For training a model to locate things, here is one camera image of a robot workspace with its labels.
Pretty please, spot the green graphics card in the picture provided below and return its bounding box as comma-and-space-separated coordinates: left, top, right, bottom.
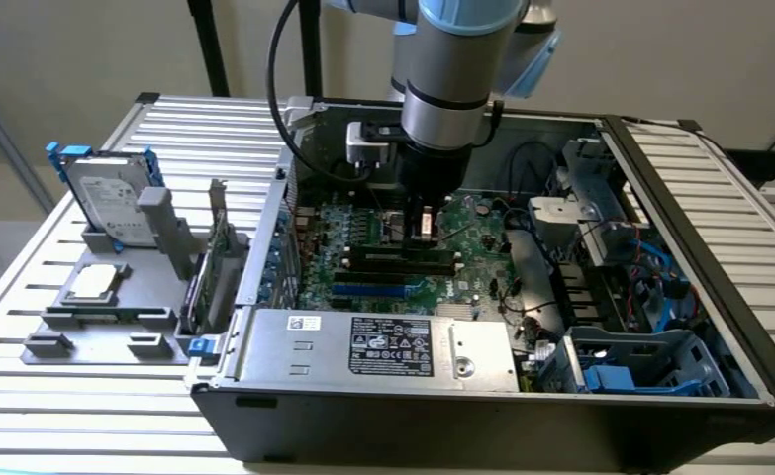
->
179, 178, 237, 333

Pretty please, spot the blue expansion slot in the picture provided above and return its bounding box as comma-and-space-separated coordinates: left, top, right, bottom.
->
330, 281, 410, 299

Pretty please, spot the green RAM stick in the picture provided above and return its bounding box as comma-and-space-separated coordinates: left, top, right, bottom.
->
42, 307, 174, 322

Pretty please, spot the silver hard disk blue caddy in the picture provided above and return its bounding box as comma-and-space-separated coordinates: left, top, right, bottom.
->
46, 142, 167, 254

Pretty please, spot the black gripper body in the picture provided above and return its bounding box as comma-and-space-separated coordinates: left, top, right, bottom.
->
397, 140, 474, 202

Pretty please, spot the silver power supply unit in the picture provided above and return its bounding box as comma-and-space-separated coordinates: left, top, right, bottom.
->
211, 307, 521, 393

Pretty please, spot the grey parts rack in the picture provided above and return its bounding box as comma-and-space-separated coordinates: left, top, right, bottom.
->
22, 186, 252, 366

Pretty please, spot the blue data wire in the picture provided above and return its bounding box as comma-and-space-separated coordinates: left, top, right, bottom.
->
630, 237, 704, 337

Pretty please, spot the grey metal drive cage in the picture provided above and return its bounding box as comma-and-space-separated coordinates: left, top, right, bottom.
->
529, 137, 653, 268

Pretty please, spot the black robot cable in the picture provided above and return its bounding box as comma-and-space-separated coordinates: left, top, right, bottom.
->
266, 0, 362, 184

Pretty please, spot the black RAM slot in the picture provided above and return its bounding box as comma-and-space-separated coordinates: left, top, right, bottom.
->
330, 268, 456, 288

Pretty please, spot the black fan shroud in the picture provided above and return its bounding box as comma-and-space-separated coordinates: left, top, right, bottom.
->
552, 261, 640, 333

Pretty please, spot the black stand pole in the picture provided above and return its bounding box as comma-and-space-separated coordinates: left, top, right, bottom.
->
186, 0, 232, 97
298, 0, 326, 100

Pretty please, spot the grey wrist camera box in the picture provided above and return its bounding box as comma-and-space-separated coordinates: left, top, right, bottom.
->
345, 121, 406, 181

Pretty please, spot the green motherboard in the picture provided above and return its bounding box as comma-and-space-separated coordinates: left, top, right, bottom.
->
293, 189, 565, 337

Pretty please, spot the silver CPU chip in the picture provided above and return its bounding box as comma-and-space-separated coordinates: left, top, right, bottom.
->
69, 264, 122, 300

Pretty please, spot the blue plastic disk bay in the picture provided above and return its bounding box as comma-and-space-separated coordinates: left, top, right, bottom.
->
540, 325, 733, 398

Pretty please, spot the black open PC case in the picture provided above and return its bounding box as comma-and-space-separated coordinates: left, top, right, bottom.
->
183, 95, 775, 465

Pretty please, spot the silver heatsink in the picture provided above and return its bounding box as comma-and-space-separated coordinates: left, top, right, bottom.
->
434, 302, 484, 323

